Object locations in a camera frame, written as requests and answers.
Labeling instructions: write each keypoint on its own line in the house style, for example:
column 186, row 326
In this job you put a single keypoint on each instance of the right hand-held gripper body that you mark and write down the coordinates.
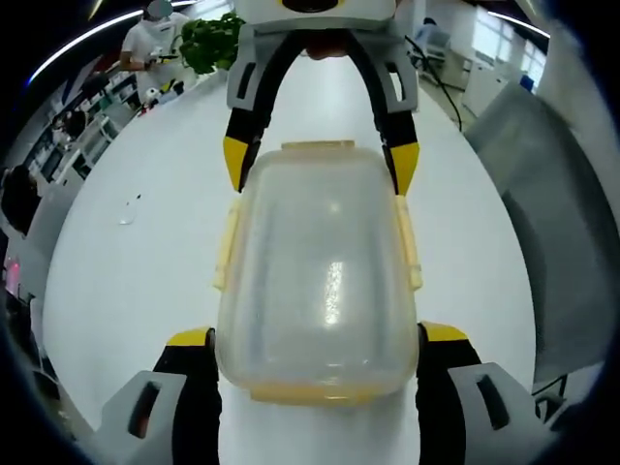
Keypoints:
column 261, row 12

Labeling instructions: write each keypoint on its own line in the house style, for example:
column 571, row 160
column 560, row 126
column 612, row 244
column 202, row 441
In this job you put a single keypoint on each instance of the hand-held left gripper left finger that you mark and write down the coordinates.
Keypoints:
column 186, row 412

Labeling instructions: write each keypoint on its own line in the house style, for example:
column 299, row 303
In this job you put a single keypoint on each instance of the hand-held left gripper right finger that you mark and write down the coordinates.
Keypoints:
column 445, row 412

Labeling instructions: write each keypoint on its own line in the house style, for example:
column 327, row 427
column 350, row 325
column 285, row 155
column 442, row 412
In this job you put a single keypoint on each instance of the clear container with yellow clips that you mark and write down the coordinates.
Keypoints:
column 315, row 232

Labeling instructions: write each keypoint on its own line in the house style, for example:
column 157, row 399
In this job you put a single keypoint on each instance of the person's right hand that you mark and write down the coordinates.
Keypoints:
column 327, row 52

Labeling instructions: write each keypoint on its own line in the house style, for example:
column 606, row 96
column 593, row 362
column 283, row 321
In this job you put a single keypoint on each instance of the green potted plant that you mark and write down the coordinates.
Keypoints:
column 210, row 41

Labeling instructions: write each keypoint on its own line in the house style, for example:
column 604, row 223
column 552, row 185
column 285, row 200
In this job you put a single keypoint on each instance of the curved ceiling light strip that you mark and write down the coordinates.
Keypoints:
column 72, row 55

